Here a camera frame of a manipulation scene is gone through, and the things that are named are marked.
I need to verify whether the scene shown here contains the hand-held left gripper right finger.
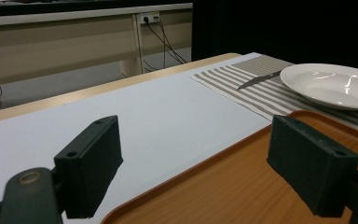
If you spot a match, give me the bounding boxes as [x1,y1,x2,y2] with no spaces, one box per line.
[267,114,358,218]

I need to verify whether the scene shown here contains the orange wooden tray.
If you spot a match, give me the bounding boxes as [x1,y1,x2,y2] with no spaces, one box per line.
[100,109,358,224]

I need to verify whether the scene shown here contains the beige desk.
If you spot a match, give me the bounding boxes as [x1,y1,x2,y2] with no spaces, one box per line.
[0,2,194,115]

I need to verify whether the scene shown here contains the grey striped placemat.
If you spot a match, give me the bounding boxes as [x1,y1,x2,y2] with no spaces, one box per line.
[190,54,358,138]

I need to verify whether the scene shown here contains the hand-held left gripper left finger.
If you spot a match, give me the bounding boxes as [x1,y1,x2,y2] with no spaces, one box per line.
[53,115,124,219]

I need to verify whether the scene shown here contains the black cable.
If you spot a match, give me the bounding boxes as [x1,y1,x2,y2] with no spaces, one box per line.
[144,18,185,65]
[155,16,188,65]

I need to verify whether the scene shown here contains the metal table knife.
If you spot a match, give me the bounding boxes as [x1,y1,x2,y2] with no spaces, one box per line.
[236,70,282,91]

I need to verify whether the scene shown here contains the white wall socket strip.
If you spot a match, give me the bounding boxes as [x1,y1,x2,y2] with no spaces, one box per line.
[139,11,161,25]

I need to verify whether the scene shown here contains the white deep plate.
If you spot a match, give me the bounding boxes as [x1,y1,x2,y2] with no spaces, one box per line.
[279,63,358,112]

